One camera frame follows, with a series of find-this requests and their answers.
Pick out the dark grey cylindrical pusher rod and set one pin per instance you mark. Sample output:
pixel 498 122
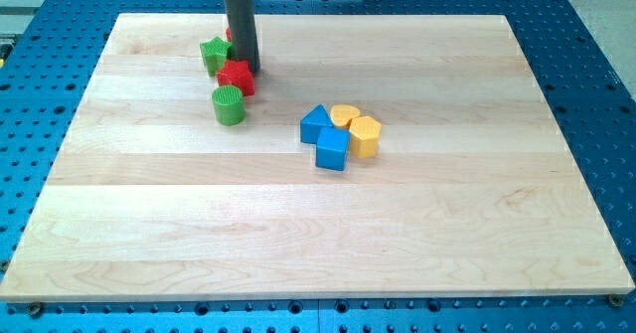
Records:
pixel 241 19

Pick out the green star block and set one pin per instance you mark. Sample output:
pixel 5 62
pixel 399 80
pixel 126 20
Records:
pixel 214 54

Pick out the red star block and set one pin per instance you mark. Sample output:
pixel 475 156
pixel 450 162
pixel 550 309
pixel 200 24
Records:
pixel 237 73

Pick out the green cylinder block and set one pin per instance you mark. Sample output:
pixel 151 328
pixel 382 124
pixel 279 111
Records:
pixel 228 105

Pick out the blue triangle block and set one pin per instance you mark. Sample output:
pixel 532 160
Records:
pixel 312 124

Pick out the yellow heart block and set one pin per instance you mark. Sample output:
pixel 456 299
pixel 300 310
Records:
pixel 342 115

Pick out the blue cube block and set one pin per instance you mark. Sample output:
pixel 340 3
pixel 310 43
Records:
pixel 331 148

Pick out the yellow pentagon block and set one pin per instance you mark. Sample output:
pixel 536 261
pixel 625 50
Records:
pixel 365 134

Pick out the light wooden board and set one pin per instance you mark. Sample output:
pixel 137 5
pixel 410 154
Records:
pixel 473 191

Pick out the board corner screw left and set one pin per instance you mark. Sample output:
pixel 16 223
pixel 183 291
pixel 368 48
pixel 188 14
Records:
pixel 35 309

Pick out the board corner screw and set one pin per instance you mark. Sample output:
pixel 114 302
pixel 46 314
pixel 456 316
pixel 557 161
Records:
pixel 615 301
pixel 35 309

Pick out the board corner screw right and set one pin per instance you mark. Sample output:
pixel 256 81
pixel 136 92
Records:
pixel 615 301

